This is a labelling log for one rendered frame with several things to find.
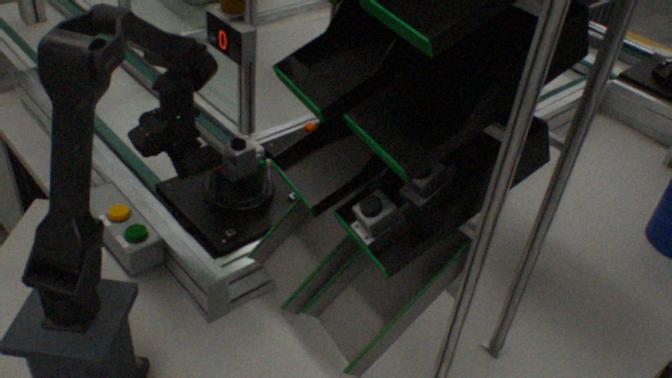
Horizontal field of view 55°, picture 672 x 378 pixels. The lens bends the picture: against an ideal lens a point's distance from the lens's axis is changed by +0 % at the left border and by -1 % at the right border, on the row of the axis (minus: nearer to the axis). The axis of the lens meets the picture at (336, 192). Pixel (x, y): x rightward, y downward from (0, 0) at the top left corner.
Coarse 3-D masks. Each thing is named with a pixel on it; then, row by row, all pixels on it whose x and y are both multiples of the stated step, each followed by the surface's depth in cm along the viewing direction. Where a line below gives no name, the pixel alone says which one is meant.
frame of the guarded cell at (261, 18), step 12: (0, 0) 207; (12, 0) 209; (312, 0) 230; (324, 0) 231; (264, 12) 218; (276, 12) 219; (288, 12) 223; (300, 12) 227; (0, 72) 168; (0, 84) 170; (12, 84) 172
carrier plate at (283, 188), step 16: (176, 176) 133; (192, 176) 133; (272, 176) 136; (160, 192) 129; (176, 192) 129; (192, 192) 129; (288, 192) 132; (176, 208) 126; (192, 208) 125; (208, 208) 126; (272, 208) 128; (192, 224) 123; (208, 224) 122; (224, 224) 123; (240, 224) 123; (256, 224) 124; (272, 224) 124; (208, 240) 119; (224, 240) 119; (240, 240) 120
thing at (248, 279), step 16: (544, 96) 178; (560, 96) 176; (576, 96) 177; (544, 112) 169; (560, 112) 175; (272, 128) 151; (288, 128) 152; (560, 128) 180; (256, 240) 122; (224, 256) 118; (240, 256) 118; (240, 272) 116; (256, 272) 120; (240, 288) 119; (256, 288) 123; (272, 288) 126; (240, 304) 122
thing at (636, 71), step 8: (656, 56) 198; (664, 56) 196; (640, 64) 194; (648, 64) 195; (656, 64) 195; (664, 64) 188; (624, 72) 189; (632, 72) 189; (640, 72) 190; (648, 72) 190; (656, 72) 187; (664, 72) 187; (632, 80) 186; (640, 80) 186; (648, 80) 186; (656, 80) 187; (664, 80) 184; (648, 88) 183; (656, 88) 183; (664, 88) 183; (664, 96) 181
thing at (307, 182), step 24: (336, 120) 102; (312, 144) 102; (336, 144) 101; (360, 144) 99; (288, 168) 101; (312, 168) 99; (336, 168) 98; (360, 168) 96; (384, 168) 95; (312, 192) 96; (336, 192) 93
